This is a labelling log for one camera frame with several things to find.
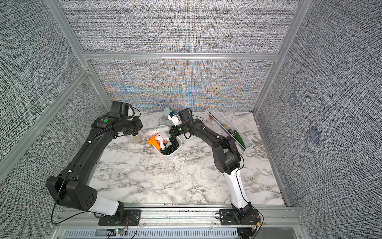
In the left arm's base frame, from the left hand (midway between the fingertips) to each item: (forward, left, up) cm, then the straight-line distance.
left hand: (145, 123), depth 79 cm
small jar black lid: (+5, +11, -20) cm, 23 cm away
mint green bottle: (+23, -8, -16) cm, 29 cm away
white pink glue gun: (+8, -7, -17) cm, 20 cm away
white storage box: (-9, -11, -21) cm, 26 cm away
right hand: (+6, -11, -13) cm, 18 cm away
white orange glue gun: (+1, -6, -19) cm, 20 cm away
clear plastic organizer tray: (+20, -48, -25) cm, 58 cm away
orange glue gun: (+1, 0, -19) cm, 19 cm away
